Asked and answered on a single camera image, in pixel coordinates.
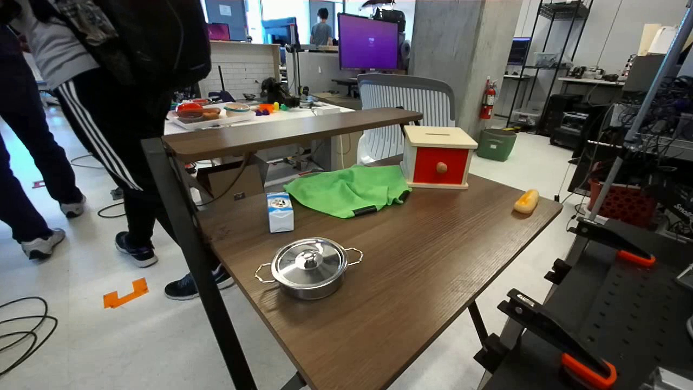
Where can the wooden box with red drawer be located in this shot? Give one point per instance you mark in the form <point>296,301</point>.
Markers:
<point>440,163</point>

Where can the red fire extinguisher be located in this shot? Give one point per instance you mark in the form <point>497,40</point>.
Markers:
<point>489,99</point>

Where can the black perforated mounting board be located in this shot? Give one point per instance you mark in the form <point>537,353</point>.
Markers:
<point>629,317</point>

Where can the white grid partition panel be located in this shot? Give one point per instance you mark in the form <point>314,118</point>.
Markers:
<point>242,67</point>

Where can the wooden folding table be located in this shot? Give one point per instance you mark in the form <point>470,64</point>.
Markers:
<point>188,239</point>

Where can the yellow toy bread loaf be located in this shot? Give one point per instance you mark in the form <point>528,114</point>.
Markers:
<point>528,202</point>

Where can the orange toy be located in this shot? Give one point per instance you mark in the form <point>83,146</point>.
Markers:
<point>264,109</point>

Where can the raised brown wooden shelf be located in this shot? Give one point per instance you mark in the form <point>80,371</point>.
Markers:
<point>288,130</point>

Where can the slanted aluminium pole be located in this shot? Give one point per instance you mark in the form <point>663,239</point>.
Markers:
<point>650,94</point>

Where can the person in striped track pants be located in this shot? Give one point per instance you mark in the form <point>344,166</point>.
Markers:
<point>120,88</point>

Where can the black object on white table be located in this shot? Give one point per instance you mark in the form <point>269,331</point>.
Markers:
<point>277,92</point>

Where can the white table with toys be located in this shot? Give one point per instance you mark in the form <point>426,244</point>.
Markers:
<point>240,119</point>

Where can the seated person in background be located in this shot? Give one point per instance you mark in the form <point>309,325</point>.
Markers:
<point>321,28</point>

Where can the steel pot lid with knob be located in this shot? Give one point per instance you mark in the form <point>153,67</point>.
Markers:
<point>309,259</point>

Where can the black metal shelving rack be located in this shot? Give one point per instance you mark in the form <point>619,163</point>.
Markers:
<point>548,66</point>

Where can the red toy bowl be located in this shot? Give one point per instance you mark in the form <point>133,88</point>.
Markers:
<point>195,110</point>

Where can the green storage bin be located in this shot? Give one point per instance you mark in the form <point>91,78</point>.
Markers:
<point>497,143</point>

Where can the green cloth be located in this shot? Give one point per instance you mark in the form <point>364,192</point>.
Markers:
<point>348,192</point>

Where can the small blue white milk carton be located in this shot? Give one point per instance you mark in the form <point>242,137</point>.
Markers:
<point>280,212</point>

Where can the cardboard box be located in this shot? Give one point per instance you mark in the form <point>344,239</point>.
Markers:
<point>231,181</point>

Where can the monitor with purple screen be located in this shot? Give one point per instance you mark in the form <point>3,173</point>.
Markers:
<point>369,42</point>

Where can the orange floor marker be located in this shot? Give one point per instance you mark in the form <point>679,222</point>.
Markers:
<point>124,294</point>

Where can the red plastic crate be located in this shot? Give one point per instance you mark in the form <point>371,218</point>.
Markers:
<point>624,205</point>

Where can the person in dark trousers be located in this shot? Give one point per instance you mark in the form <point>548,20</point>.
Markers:
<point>23,130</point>

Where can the monitor with blue screen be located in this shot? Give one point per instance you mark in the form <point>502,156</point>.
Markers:
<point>280,30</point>

